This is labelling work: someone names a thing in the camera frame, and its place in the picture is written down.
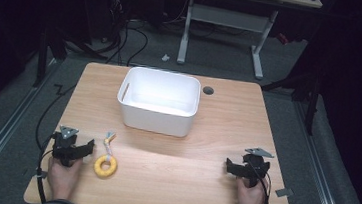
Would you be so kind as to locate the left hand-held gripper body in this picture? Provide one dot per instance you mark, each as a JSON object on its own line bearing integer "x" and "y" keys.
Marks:
{"x": 63, "y": 144}

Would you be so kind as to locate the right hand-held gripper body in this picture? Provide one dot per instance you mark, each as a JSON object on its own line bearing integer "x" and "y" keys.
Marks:
{"x": 256, "y": 165}

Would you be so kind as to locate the person's right hand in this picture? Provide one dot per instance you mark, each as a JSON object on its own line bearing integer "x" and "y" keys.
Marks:
{"x": 249, "y": 202}

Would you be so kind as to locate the person's left hand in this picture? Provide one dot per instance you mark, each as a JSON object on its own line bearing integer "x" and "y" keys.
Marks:
{"x": 62, "y": 179}

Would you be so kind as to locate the grey tape piece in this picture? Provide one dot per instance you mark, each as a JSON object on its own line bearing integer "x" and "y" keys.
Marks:
{"x": 284, "y": 192}

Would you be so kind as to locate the round black table grommet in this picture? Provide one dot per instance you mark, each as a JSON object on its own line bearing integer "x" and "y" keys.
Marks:
{"x": 208, "y": 90}

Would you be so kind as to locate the white plastic storage bin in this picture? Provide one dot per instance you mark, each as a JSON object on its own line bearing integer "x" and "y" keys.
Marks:
{"x": 158, "y": 103}

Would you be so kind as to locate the black metal stand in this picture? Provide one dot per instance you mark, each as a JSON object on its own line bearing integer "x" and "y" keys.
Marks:
{"x": 307, "y": 94}
{"x": 44, "y": 55}

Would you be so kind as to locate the small white floor scrap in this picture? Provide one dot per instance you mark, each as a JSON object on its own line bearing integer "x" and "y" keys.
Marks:
{"x": 165, "y": 57}

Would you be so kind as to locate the red object under desk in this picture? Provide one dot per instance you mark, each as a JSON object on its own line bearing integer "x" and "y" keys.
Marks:
{"x": 283, "y": 38}

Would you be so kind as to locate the dark computer tower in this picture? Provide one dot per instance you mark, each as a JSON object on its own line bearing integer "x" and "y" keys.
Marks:
{"x": 119, "y": 9}

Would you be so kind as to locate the white-legged wooden desk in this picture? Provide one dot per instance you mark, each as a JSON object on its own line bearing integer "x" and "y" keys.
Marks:
{"x": 230, "y": 18}

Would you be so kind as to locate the metal floor rail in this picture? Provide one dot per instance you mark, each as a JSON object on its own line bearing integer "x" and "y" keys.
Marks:
{"x": 319, "y": 172}
{"x": 2, "y": 131}

